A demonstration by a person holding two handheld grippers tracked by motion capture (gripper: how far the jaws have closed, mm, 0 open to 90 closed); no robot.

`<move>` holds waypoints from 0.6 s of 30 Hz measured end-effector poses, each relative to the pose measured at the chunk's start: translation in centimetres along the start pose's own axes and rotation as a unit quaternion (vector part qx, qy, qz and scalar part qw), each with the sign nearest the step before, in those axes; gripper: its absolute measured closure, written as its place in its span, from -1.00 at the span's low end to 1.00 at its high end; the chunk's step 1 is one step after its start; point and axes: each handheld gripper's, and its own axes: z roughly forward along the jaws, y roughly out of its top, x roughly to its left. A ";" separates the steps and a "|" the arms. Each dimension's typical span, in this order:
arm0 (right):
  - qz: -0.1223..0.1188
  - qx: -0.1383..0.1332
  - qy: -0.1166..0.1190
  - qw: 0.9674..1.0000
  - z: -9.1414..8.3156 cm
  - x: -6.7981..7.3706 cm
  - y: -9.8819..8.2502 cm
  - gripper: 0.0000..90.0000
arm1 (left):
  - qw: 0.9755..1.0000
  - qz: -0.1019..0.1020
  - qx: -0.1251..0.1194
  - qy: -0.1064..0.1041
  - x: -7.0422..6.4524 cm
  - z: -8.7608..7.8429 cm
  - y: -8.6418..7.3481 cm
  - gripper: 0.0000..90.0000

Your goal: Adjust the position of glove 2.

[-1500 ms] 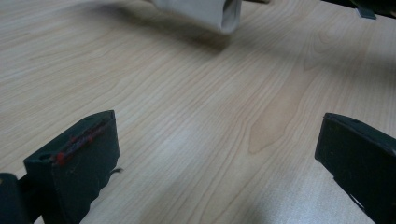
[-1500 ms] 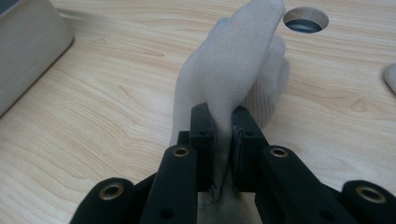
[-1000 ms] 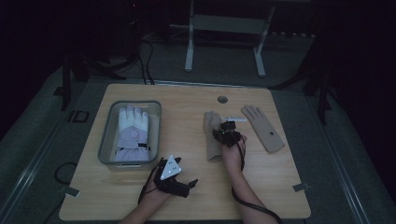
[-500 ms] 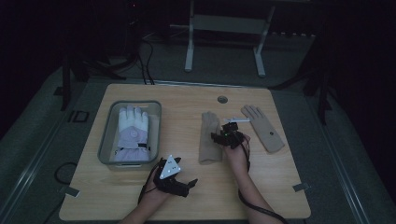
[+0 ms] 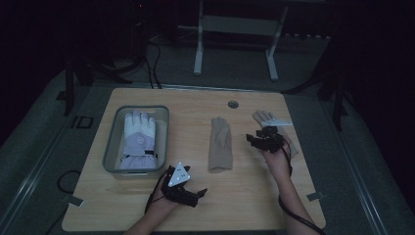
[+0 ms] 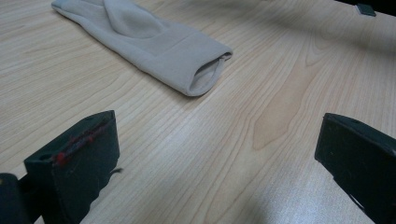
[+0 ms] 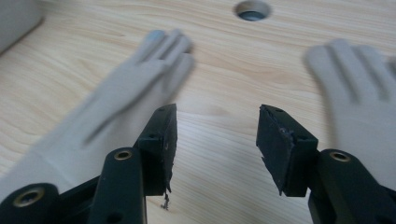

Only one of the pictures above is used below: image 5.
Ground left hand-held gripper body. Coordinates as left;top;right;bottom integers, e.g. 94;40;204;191
160;162;201;208

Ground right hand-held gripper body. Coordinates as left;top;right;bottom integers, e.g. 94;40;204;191
254;118;294;155

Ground beige knit glove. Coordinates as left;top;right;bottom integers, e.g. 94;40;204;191
207;116;234;173
252;110;300;160

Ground purple and white ski glove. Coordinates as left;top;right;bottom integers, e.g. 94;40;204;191
118;110;159;171

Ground grey plastic bin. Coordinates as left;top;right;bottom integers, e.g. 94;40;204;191
102;104;170;179

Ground person's left hand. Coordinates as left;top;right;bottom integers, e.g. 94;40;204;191
146;186;180;214

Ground person's right hand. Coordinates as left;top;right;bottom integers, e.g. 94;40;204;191
261;135;294;180

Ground grey tape piece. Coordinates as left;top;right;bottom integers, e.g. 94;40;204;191
305;191;326;203
67;195;85;209

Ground black tripod stand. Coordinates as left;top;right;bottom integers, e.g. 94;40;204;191
62;48;148;118
287;38;350;132

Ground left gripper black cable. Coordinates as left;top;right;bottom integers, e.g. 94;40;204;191
144;169;170;213

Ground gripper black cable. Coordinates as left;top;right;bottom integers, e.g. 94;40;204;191
144;169;170;213
277;140;327;235

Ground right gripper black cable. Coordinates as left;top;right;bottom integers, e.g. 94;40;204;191
277;140;327;235

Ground black floor cables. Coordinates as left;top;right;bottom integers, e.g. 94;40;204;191
143;38;163;90

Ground looped black floor cable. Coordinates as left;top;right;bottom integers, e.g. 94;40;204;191
56;168;82;194

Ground white metal stand frame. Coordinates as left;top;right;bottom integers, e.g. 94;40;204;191
193;0;291;82

